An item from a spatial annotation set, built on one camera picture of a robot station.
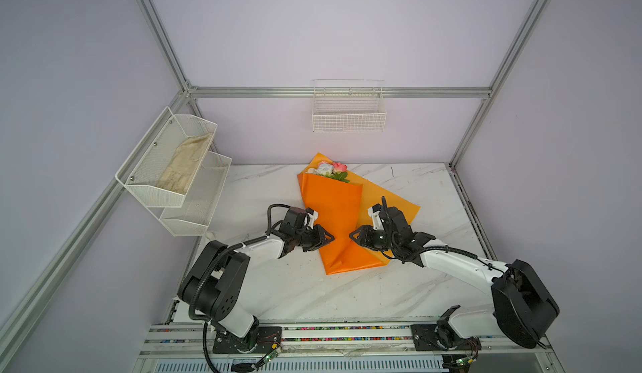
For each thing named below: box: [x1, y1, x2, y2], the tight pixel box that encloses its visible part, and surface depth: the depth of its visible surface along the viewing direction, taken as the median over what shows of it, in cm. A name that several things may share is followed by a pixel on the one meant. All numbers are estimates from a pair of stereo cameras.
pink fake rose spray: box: [326, 162, 351, 184], surface depth 117 cm
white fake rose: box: [306, 163, 334, 176], surface depth 113 cm
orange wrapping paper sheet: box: [296, 152, 421, 276], surface depth 103 cm
